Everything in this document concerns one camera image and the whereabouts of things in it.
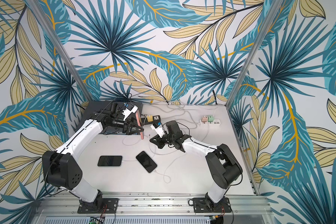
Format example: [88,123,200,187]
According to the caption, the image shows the black power strip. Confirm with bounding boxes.
[142,115,161,126]

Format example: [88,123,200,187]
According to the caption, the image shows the aluminium frame post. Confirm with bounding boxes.
[226,0,283,110]
[27,0,93,102]

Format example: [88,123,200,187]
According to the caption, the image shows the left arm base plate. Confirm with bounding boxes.
[77,198,119,214]

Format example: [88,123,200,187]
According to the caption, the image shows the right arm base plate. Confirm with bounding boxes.
[189,197,232,213]

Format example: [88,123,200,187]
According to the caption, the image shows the right aluminium frame post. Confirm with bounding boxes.
[226,0,283,110]

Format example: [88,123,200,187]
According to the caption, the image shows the black phone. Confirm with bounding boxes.
[98,155,122,167]

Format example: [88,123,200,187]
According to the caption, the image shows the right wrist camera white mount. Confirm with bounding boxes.
[151,121,165,138]

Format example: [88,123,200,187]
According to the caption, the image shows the yellow charger plug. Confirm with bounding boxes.
[147,115,154,122]

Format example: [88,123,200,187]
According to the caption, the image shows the phone with light blue case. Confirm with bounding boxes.
[136,151,157,173]

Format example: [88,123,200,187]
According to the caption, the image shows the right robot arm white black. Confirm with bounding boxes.
[150,120,243,207]

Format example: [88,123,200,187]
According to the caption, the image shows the aluminium front rail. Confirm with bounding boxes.
[31,193,276,224]

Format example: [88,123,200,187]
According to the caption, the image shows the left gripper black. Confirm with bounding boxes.
[108,115,144,134]

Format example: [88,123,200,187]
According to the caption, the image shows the phone with pink case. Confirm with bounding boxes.
[135,110,144,140]

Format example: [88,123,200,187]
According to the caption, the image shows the white power strip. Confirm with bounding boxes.
[199,119,221,127]

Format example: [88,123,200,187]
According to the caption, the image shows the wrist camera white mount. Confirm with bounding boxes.
[122,103,138,121]
[151,121,165,138]

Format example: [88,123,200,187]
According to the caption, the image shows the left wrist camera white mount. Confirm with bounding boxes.
[122,103,138,121]

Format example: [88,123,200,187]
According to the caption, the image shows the white charging cable pink phone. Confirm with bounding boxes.
[161,120,217,157]

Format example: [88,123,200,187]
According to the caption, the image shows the left aluminium frame post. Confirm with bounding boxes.
[27,0,93,102]

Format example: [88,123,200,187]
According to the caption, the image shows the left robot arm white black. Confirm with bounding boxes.
[42,111,144,203]

